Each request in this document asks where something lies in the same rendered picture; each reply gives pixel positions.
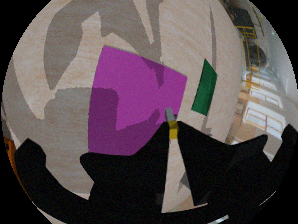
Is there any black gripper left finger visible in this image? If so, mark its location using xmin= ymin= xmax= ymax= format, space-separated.
xmin=80 ymin=121 xmax=170 ymax=205

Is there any magenta flat square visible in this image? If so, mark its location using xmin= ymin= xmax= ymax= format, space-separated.
xmin=88 ymin=45 xmax=188 ymax=156

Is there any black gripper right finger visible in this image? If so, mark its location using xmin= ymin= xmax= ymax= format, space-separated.
xmin=177 ymin=120 xmax=267 ymax=206

